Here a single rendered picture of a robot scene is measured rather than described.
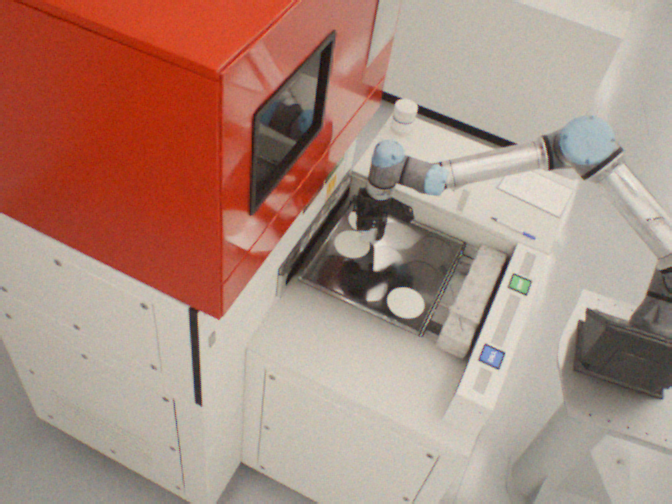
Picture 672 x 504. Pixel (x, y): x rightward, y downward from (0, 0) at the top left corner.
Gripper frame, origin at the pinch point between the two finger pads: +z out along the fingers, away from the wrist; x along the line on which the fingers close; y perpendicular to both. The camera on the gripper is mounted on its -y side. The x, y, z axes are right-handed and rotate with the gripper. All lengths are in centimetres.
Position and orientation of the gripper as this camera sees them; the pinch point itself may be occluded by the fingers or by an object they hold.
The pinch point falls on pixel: (374, 240)
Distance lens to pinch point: 198.6
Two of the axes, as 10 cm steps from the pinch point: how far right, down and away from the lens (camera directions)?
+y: -9.8, 0.4, -1.8
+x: 1.5, 7.7, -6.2
